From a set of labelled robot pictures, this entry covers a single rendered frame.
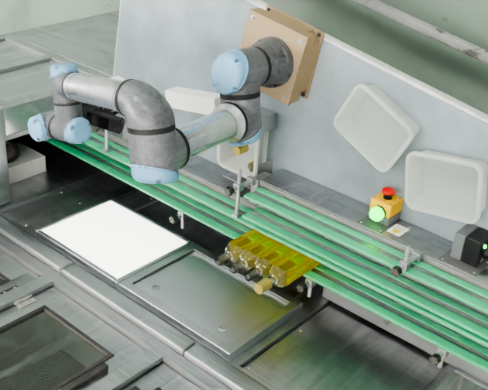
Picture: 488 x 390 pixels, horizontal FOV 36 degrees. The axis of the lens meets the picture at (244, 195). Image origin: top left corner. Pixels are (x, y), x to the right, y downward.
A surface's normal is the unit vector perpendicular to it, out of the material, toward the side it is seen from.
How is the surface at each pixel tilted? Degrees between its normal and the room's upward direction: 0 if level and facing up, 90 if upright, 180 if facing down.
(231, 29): 0
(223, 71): 12
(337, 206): 90
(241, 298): 90
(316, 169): 0
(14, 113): 90
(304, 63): 90
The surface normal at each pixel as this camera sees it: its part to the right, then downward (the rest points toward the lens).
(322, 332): 0.07, -0.87
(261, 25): -0.62, 0.27
